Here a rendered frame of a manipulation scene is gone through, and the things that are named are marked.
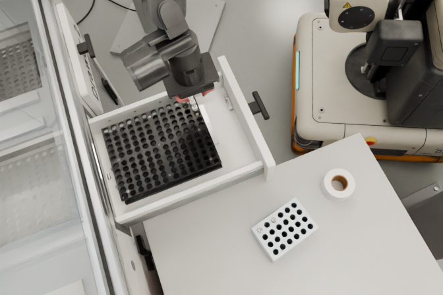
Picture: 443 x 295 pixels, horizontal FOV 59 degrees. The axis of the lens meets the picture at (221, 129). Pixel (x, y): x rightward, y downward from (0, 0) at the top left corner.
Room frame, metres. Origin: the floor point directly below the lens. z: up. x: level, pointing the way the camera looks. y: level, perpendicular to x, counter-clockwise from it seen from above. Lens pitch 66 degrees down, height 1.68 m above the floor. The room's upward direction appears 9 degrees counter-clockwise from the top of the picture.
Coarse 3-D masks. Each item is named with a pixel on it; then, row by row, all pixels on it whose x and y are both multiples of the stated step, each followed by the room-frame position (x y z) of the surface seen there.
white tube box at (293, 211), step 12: (288, 204) 0.18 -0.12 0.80; (300, 204) 0.18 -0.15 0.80; (276, 216) 0.16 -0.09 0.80; (288, 216) 0.15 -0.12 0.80; (300, 216) 0.15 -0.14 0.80; (252, 228) 0.14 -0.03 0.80; (264, 228) 0.13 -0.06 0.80; (276, 228) 0.13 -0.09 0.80; (288, 228) 0.13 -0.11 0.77; (300, 228) 0.12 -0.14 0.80; (312, 228) 0.12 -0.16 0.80; (264, 240) 0.11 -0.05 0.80; (276, 240) 0.11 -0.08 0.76; (288, 240) 0.11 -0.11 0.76; (300, 240) 0.10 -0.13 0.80; (276, 252) 0.08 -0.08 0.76
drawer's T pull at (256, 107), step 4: (252, 92) 0.42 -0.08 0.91; (256, 92) 0.41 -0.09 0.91; (256, 96) 0.40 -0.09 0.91; (256, 100) 0.39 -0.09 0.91; (260, 100) 0.39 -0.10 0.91; (248, 104) 0.39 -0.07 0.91; (252, 104) 0.39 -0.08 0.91; (256, 104) 0.39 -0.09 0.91; (260, 104) 0.38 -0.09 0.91; (252, 108) 0.38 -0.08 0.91; (256, 108) 0.38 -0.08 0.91; (260, 108) 0.37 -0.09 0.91; (264, 108) 0.37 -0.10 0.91; (252, 112) 0.37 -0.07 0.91; (256, 112) 0.37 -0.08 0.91; (260, 112) 0.37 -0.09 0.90; (264, 112) 0.36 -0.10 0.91; (264, 116) 0.35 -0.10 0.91; (268, 116) 0.35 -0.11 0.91
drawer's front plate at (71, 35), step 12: (60, 12) 0.72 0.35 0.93; (72, 24) 0.71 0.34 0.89; (72, 36) 0.64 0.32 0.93; (72, 48) 0.60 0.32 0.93; (72, 60) 0.57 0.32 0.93; (84, 72) 0.55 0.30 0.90; (84, 84) 0.50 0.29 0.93; (84, 96) 0.47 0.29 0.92; (96, 96) 0.51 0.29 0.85; (96, 108) 0.47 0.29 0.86
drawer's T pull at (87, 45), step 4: (84, 36) 0.65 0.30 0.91; (88, 36) 0.64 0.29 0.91; (88, 40) 0.63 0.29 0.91; (80, 44) 0.62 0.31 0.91; (84, 44) 0.62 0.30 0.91; (88, 44) 0.62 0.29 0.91; (80, 48) 0.61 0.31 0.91; (84, 48) 0.61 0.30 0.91; (88, 48) 0.61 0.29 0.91; (92, 48) 0.61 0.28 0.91; (80, 52) 0.60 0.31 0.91; (84, 52) 0.60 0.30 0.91; (92, 52) 0.59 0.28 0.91; (92, 56) 0.58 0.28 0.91
